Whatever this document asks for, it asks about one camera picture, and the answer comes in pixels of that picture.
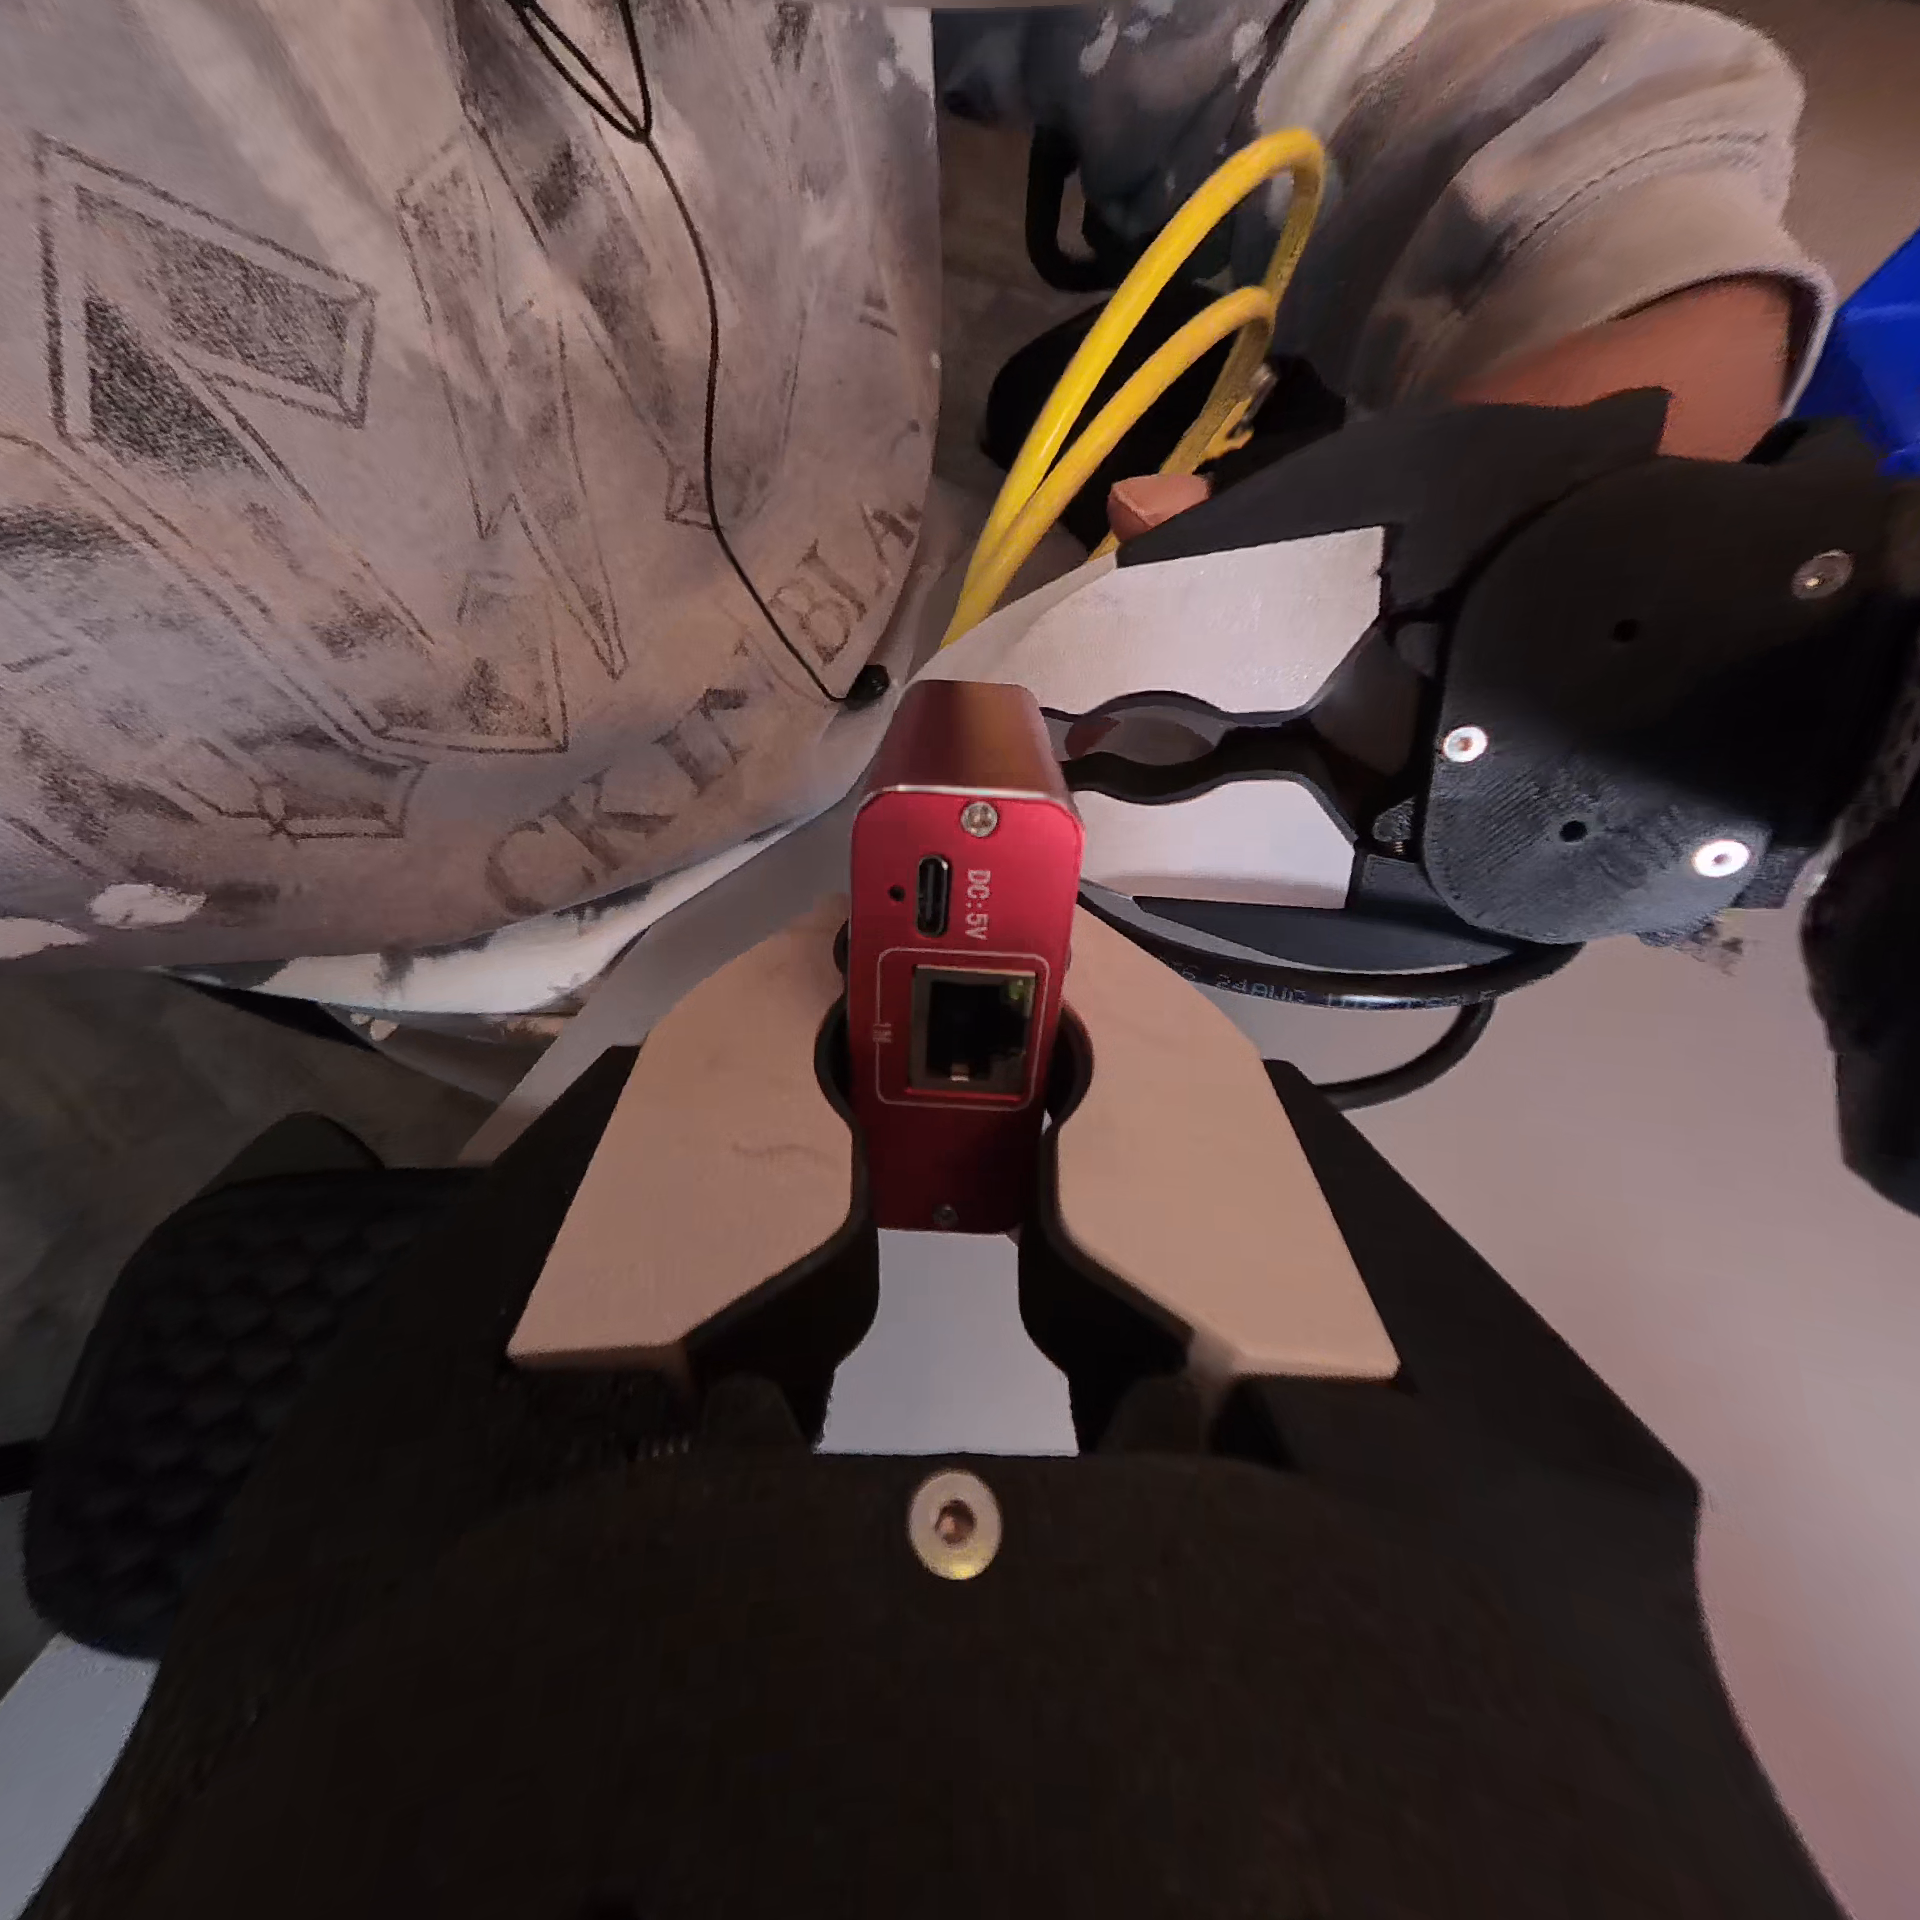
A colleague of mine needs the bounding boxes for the person's left hand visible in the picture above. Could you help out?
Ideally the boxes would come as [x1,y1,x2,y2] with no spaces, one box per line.
[1107,277,1808,553]

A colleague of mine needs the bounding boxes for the person's torso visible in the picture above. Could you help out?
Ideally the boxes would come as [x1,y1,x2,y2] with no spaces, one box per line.
[0,0,963,1021]

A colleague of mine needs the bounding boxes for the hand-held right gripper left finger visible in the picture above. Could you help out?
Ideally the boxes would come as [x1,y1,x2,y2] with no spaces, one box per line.
[502,896,883,1404]

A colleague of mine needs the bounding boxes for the red metal ethernet adapter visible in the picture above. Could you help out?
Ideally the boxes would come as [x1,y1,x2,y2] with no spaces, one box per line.
[849,679,1085,1235]

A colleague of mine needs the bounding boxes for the black ethernet cable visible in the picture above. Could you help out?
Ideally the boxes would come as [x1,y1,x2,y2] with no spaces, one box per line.
[1078,885,1585,1113]

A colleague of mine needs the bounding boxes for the yellow ethernet cable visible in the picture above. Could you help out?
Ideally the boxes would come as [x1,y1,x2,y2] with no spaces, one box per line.
[938,129,1329,647]

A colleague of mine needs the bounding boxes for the person's left forearm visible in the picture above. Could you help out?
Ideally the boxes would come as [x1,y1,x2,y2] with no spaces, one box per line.
[1050,0,1841,452]

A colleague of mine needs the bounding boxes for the blue plastic bin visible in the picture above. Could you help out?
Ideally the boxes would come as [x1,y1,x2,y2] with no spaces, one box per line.
[1792,225,1920,483]

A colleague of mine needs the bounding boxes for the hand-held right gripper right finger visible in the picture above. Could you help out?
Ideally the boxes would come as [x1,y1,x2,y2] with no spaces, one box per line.
[1025,908,1408,1394]

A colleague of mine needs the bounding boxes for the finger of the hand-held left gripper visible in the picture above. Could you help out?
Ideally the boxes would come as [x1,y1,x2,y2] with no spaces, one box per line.
[918,525,1396,752]
[1065,732,1373,911]

